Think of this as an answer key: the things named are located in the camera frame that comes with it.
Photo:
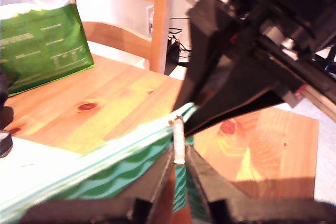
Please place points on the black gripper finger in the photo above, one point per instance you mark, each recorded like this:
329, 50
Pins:
210, 187
244, 87
152, 187
207, 37

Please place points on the green wave pattern zip bag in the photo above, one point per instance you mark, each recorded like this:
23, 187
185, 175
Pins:
105, 176

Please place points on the green silver Canagan food bag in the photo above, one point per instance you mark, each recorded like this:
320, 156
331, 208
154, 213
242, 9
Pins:
39, 45

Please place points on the black metal stand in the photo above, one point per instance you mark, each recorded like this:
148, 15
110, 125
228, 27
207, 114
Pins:
173, 51

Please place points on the wooden chair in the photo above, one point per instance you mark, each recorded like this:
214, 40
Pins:
157, 24

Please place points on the printed white paper sheet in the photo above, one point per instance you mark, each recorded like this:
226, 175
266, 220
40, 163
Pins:
39, 166

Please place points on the black hoodie with grey lining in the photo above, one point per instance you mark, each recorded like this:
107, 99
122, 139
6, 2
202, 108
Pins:
5, 113

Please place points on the white wall socket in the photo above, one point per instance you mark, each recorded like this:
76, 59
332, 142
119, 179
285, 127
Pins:
151, 14

